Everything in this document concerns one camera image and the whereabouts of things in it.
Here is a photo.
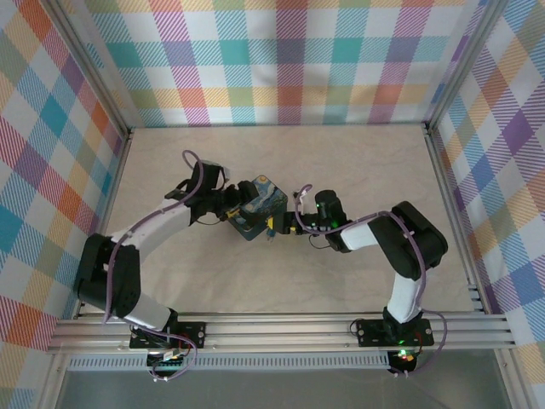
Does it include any starry night tin box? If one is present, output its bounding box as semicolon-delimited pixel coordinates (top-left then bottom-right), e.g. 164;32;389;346
229;173;290;244

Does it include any left base controller board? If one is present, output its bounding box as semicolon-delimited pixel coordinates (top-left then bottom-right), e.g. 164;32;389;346
146;349;189;368

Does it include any base controller board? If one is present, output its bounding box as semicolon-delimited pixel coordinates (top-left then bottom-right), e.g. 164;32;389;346
390;348;417;372
146;349;189;368

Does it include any right base controller board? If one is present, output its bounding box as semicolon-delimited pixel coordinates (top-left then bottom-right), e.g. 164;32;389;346
390;348;417;372

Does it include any left aluminium side rail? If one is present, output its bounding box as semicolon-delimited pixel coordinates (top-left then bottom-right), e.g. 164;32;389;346
44;127;134;355

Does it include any aluminium side rail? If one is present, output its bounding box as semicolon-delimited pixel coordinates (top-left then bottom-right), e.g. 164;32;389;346
423;122;489;315
44;127;134;355

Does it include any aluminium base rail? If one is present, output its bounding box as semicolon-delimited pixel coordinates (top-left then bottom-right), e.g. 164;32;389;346
46;313;517;354

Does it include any right aluminium side rail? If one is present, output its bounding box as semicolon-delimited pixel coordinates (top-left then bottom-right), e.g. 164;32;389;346
423;122;489;315

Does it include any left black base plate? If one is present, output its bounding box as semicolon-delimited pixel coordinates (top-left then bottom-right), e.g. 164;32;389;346
129;321;208;351

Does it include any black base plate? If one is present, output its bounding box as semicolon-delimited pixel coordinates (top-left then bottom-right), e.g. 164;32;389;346
356;318;433;348
129;321;208;351

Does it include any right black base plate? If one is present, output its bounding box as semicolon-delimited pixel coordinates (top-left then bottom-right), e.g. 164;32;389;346
356;318;433;348

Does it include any white slotted cable duct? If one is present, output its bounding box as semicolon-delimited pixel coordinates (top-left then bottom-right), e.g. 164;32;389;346
67;355;391;370

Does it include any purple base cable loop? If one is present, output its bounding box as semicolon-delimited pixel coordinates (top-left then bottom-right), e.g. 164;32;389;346
146;334;200;383

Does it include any left aluminium frame post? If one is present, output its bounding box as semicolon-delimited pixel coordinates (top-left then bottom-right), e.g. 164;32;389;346
49;0;134;138

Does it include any aluminium frame post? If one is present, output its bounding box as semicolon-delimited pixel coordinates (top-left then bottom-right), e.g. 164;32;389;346
49;0;134;138
423;0;502;134

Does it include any right aluminium frame post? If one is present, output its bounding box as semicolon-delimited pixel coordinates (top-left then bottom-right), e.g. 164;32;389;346
423;0;502;134

